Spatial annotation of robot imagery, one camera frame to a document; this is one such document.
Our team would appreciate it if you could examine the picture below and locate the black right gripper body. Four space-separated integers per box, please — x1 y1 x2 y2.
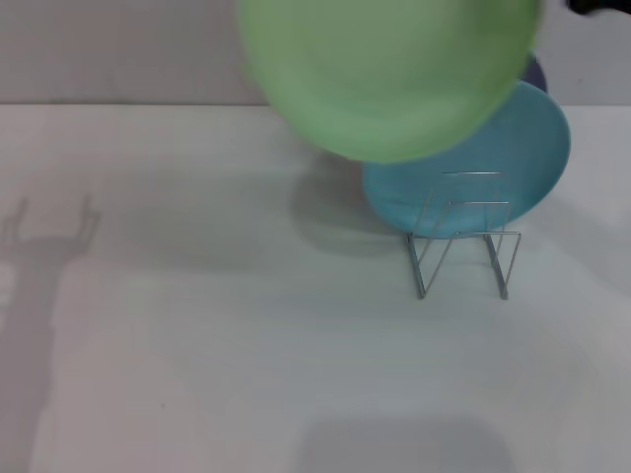
565 0 631 15

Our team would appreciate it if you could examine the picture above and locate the green plastic plate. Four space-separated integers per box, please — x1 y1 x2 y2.
235 0 547 165

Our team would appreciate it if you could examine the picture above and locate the purple plastic plate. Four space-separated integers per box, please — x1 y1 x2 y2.
521 52 549 94

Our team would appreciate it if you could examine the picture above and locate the blue plastic plate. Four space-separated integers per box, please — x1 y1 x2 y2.
362 79 572 240

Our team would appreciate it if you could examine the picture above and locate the silver wire plate rack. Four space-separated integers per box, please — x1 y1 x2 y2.
405 170 524 301

